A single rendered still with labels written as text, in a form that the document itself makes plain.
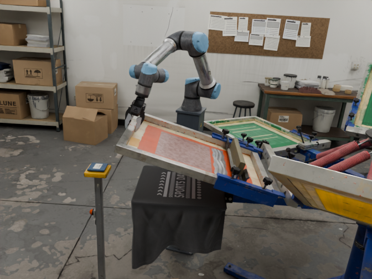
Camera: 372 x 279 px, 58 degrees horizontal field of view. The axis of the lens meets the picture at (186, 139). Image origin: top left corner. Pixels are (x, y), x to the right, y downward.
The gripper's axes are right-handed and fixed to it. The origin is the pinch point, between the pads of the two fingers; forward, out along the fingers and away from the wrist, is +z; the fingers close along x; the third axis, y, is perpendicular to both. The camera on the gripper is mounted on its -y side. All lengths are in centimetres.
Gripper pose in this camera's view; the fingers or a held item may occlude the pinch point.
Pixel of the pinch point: (130, 128)
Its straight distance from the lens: 180.2
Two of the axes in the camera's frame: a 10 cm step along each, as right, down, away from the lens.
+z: -3.2, 8.8, 3.4
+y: 0.3, -3.5, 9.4
